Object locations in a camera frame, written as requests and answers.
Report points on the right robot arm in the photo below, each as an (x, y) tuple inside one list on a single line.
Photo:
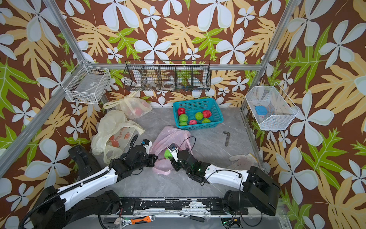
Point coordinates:
[(254, 187)]

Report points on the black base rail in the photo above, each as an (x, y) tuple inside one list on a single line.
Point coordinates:
[(172, 206)]

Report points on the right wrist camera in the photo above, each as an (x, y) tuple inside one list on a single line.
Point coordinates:
[(174, 150)]

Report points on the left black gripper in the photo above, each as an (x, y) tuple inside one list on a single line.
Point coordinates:
[(152, 160)]

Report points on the green cabbage toy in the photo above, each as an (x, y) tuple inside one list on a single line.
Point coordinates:
[(183, 118)]

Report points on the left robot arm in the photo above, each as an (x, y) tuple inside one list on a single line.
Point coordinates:
[(56, 208)]

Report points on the black handled screwdriver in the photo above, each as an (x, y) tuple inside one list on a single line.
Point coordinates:
[(191, 217)]

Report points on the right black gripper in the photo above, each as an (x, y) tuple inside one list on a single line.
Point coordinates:
[(174, 164)]

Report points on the pale yellow bag at back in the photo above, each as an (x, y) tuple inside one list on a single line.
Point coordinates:
[(132, 106)]

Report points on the white wire basket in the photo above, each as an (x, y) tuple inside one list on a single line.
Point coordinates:
[(281, 108), (86, 83)]

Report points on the green bumpy fruit toy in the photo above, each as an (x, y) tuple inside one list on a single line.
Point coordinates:
[(206, 120)]

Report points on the white wire basket right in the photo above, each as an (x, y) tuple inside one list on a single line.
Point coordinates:
[(281, 108)]

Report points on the orange adjustable wrench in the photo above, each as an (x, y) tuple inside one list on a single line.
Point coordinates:
[(122, 223)]

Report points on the small green fruit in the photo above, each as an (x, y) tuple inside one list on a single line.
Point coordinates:
[(183, 124)]

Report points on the red apple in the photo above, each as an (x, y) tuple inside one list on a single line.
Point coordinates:
[(181, 111)]

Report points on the white wire basket left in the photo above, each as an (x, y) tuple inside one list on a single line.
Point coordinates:
[(86, 83)]

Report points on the black wire basket rear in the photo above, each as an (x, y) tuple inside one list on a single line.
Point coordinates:
[(167, 75)]

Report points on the teal plastic basket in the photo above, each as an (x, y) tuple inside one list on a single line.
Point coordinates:
[(199, 105)]

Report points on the yellow plastic bag with fruit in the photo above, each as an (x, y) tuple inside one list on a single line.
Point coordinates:
[(113, 135)]

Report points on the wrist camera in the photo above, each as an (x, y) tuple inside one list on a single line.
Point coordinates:
[(147, 144), (174, 150)]

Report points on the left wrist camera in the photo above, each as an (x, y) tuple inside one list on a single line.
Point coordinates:
[(147, 144)]

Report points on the green apple toy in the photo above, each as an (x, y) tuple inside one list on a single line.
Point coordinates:
[(199, 116)]

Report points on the blue object in basket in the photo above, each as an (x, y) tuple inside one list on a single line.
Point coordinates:
[(261, 110)]

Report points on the grey allen key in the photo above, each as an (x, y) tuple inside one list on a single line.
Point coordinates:
[(227, 138)]

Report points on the green round fruit toy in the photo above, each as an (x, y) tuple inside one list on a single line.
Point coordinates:
[(168, 154)]

